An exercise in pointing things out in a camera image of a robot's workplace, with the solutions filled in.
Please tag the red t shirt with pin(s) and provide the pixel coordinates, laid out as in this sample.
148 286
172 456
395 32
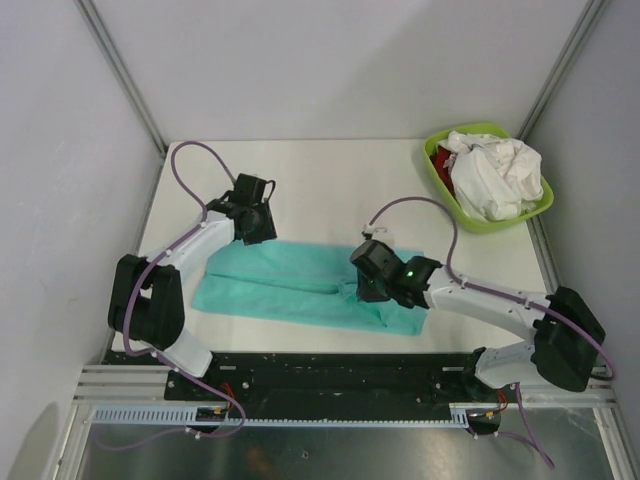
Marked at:
442 161

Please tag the teal t shirt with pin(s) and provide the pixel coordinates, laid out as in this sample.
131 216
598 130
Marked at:
302 283

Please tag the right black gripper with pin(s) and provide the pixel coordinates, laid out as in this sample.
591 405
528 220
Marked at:
365 293

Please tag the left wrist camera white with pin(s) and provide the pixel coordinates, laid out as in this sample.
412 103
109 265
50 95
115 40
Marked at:
250 190

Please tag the left aluminium frame post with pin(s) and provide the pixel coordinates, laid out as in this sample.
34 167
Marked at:
106 44

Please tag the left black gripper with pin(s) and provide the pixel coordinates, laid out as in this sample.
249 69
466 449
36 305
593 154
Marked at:
266 233

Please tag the aluminium front rail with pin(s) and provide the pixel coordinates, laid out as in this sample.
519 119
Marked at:
146 385

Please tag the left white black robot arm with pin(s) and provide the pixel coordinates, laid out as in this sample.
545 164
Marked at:
147 306

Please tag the aluminium frame post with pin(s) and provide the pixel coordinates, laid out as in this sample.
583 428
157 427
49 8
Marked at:
106 44
581 32

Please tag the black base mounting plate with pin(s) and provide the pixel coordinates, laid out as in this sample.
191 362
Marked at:
436 378

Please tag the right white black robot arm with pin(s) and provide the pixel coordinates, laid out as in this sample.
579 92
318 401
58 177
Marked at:
559 337

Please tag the right aluminium frame post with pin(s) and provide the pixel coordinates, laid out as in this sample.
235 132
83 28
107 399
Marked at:
581 32

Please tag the white t shirt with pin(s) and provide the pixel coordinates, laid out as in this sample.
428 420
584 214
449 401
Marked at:
493 178

